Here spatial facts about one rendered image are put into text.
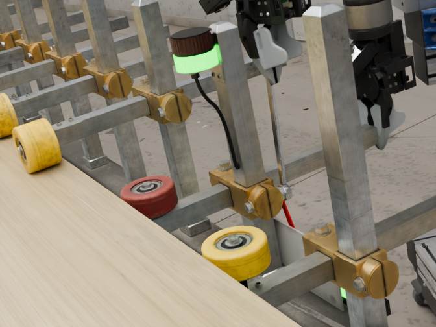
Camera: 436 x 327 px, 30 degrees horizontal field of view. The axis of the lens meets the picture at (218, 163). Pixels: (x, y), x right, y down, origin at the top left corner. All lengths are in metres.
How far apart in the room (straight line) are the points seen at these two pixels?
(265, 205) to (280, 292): 0.21
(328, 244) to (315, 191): 2.17
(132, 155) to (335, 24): 0.83
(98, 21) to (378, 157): 2.06
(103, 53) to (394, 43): 0.57
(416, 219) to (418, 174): 2.13
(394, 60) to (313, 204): 1.81
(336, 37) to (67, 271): 0.43
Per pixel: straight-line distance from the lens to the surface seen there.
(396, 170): 3.32
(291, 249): 1.24
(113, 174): 1.85
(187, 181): 1.44
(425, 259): 2.23
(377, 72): 1.34
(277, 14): 1.16
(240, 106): 1.16
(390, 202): 3.06
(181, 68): 1.12
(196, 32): 1.12
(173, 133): 1.41
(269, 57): 1.19
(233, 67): 1.15
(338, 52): 0.93
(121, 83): 1.59
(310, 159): 1.31
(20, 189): 1.33
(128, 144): 1.65
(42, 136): 1.34
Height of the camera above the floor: 1.35
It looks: 22 degrees down
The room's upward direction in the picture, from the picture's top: 12 degrees counter-clockwise
